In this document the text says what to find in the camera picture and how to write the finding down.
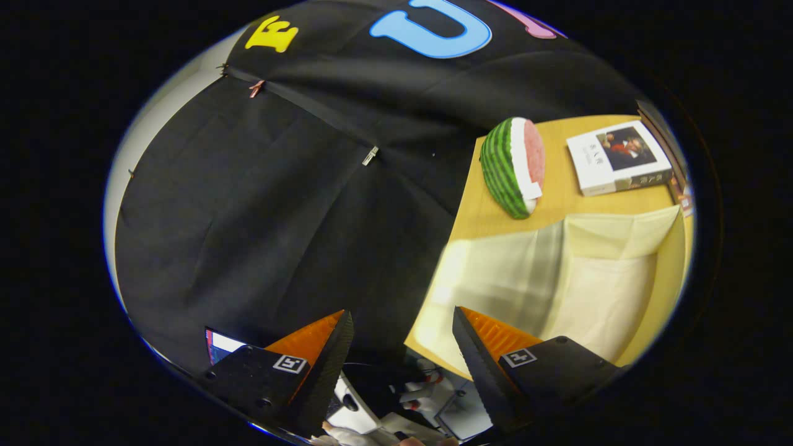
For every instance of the silver clip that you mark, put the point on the silver clip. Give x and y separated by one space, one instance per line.
370 156

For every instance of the white plastic device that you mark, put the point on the white plastic device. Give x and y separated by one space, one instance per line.
356 412

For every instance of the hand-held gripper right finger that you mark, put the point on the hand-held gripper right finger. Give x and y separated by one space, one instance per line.
480 378

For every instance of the black backdrop cloth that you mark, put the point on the black backdrop cloth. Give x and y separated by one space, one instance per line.
248 217

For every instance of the cream fabric storage box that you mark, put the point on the cream fabric storage box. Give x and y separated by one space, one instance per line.
557 279

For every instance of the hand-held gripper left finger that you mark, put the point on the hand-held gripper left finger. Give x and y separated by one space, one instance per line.
325 378

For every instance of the watermelon slice toy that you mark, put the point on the watermelon slice toy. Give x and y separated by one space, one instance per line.
505 167

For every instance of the pink clip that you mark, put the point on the pink clip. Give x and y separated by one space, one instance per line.
256 88

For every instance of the black hardcover book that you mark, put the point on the black hardcover book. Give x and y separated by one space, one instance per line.
658 127

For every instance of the white portrait cover book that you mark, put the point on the white portrait cover book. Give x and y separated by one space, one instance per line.
610 164

